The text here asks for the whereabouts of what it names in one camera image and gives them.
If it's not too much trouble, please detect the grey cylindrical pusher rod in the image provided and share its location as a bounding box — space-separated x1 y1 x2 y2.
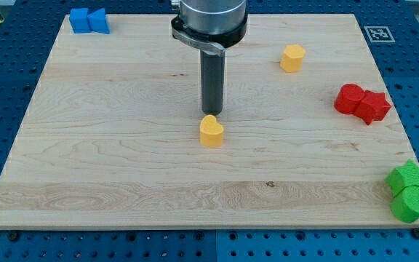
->
200 51 225 115

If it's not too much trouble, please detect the yellow heart block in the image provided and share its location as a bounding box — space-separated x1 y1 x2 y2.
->
199 114 225 148

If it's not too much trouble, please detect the yellow hexagon block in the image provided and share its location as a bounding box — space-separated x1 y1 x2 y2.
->
280 44 306 73

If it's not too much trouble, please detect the light wooden board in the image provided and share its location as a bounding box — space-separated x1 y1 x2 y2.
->
0 14 415 231

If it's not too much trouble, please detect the blue triangle block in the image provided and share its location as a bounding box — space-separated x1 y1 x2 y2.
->
87 8 110 34

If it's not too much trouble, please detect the red cylinder block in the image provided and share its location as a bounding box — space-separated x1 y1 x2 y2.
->
334 83 364 114

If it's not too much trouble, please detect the blue cube block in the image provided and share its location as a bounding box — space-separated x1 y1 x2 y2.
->
69 8 91 33

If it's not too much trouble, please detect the red star block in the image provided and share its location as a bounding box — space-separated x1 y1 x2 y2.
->
354 90 391 125

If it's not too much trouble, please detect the white fiducial marker tag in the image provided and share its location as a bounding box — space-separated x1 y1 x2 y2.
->
364 25 395 43

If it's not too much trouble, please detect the green star block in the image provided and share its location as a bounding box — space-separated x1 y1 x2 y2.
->
385 159 419 197

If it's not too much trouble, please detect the green cylinder block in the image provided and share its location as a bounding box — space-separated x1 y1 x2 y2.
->
391 186 419 223

